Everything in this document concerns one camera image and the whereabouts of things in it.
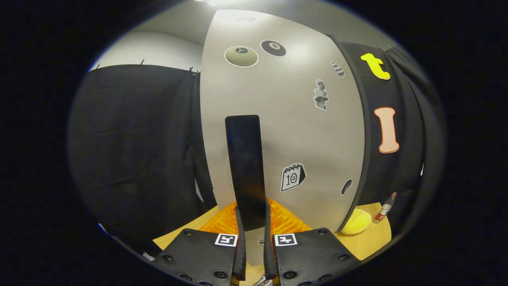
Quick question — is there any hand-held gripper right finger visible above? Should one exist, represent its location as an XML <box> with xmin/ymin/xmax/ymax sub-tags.
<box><xmin>263</xmin><ymin>199</ymin><xmax>362</xmax><ymax>286</ymax></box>

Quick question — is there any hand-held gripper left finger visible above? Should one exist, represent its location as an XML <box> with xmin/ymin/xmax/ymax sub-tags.
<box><xmin>153</xmin><ymin>201</ymin><xmax>247</xmax><ymax>286</ymax></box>

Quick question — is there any black door handle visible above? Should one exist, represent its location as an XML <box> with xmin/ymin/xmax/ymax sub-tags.
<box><xmin>225</xmin><ymin>114</ymin><xmax>267</xmax><ymax>232</ymax></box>

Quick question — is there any grey shoe cabinet door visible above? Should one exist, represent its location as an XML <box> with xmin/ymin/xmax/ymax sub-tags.
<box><xmin>200</xmin><ymin>9</ymin><xmax>368</xmax><ymax>267</ymax></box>

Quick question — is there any dark grey shoe cabinet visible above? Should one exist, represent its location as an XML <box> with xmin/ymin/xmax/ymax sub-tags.
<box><xmin>327</xmin><ymin>34</ymin><xmax>373</xmax><ymax>235</ymax></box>

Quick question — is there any yellow plush toy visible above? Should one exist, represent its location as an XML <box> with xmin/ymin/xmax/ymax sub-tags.
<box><xmin>341</xmin><ymin>208</ymin><xmax>373</xmax><ymax>235</ymax></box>

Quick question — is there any small red label bottle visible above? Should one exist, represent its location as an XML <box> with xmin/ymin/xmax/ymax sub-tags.
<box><xmin>373</xmin><ymin>191</ymin><xmax>397</xmax><ymax>224</ymax></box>

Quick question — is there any black backdrop cloth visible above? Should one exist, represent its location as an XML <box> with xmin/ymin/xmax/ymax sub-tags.
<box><xmin>67</xmin><ymin>40</ymin><xmax>447</xmax><ymax>255</ymax></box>

